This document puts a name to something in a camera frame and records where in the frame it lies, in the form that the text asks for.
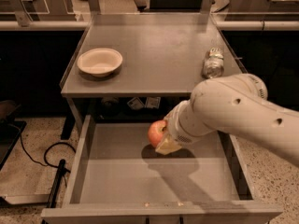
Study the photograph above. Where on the white label tag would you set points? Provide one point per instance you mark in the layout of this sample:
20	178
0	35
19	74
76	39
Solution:
153	102
135	103

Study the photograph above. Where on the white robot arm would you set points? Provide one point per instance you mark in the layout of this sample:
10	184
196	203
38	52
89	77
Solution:
235	105

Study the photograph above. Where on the black bar on floor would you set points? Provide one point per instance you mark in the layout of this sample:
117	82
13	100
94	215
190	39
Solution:
61	171

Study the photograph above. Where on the white horizontal rail pipe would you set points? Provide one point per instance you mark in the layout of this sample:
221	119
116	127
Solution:
222	25

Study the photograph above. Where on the grey open top drawer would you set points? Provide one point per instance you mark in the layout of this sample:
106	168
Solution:
118	178

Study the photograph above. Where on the red apple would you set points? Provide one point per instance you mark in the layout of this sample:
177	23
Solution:
156	132

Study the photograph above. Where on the white label tag right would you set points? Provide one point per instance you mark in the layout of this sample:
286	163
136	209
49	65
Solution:
153	102

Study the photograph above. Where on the clear plastic bottle lying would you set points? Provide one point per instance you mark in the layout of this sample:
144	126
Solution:
213	63

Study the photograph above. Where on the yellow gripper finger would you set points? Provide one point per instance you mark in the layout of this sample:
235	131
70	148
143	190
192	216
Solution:
167	145

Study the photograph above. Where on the dark equipment at left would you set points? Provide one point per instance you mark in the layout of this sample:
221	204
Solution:
10	129

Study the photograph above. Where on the white paper bowl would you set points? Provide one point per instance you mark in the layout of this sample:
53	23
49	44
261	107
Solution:
99	62

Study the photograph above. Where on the white label tag left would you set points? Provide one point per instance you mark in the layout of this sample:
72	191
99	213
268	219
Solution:
135	103

